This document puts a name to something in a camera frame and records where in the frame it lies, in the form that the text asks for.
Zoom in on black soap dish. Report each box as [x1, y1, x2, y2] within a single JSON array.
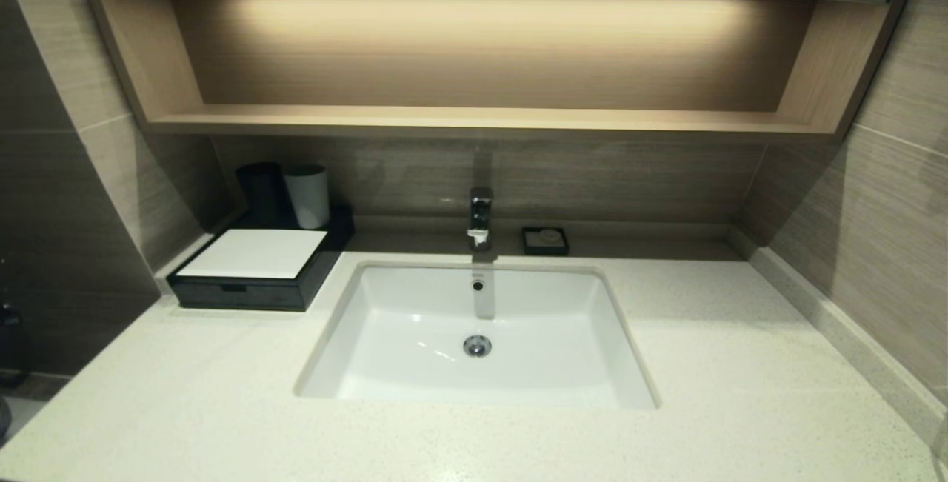
[[521, 227, 570, 256]]

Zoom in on white cup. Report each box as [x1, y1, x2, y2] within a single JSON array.
[[284, 164, 331, 230]]

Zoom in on chrome faucet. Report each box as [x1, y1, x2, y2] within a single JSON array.
[[467, 187, 495, 250]]

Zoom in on black cup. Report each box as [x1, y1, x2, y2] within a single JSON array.
[[236, 162, 291, 229]]

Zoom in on white ceramic sink basin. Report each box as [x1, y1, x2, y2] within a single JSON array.
[[294, 261, 661, 411]]

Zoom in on wooden wall shelf niche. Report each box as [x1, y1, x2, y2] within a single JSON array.
[[70, 0, 915, 142]]

